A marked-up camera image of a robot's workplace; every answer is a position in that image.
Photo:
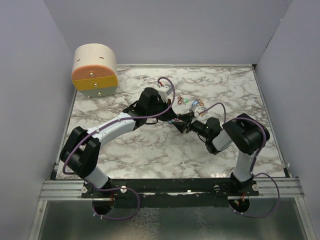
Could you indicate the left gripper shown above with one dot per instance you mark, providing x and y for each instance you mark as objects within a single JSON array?
[{"x": 168, "y": 115}]

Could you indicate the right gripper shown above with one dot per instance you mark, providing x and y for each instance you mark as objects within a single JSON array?
[{"x": 187, "y": 124}]

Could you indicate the red carabiner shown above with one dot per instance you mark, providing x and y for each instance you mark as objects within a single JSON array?
[{"x": 179, "y": 100}]

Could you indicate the blue key tag with key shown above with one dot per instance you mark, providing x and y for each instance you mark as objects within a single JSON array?
[{"x": 195, "y": 103}]

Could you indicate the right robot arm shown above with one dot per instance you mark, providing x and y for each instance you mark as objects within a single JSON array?
[{"x": 248, "y": 135}]

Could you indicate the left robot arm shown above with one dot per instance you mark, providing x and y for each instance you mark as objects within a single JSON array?
[{"x": 81, "y": 151}]

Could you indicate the round three-drawer storage box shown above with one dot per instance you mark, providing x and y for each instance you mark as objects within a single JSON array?
[{"x": 94, "y": 71}]

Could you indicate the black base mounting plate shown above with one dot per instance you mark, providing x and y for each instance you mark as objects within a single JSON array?
[{"x": 171, "y": 192}]

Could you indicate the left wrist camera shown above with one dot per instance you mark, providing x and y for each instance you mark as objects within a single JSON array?
[{"x": 164, "y": 91}]

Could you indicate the aluminium rail frame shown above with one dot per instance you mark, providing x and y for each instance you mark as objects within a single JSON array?
[{"x": 71, "y": 190}]

